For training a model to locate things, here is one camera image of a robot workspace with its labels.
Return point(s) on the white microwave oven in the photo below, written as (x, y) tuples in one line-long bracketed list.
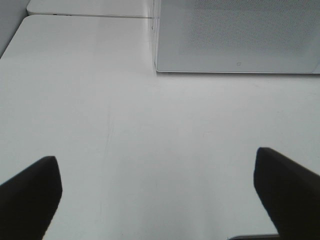
[(155, 37)]

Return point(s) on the white microwave door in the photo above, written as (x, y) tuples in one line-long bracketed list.
[(237, 35)]

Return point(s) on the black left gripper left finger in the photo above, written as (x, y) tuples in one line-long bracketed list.
[(29, 200)]

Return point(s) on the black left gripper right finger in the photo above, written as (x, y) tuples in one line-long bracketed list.
[(290, 194)]

